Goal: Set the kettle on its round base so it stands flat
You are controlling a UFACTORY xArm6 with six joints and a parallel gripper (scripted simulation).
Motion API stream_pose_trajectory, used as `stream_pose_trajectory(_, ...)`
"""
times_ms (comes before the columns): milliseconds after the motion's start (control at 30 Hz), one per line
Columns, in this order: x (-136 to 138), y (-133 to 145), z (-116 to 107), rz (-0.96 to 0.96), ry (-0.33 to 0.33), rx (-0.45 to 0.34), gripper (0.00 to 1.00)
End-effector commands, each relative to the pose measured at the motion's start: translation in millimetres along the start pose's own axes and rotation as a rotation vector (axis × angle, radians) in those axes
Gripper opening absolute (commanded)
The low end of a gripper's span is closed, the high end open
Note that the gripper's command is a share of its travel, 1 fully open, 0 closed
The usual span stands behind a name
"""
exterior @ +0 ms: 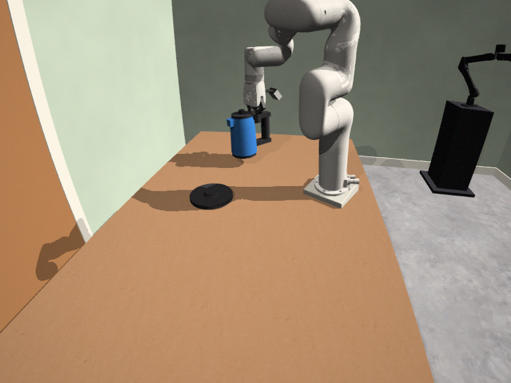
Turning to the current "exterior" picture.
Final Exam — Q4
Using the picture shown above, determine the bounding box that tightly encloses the blue kettle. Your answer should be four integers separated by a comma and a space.
227, 109, 272, 159

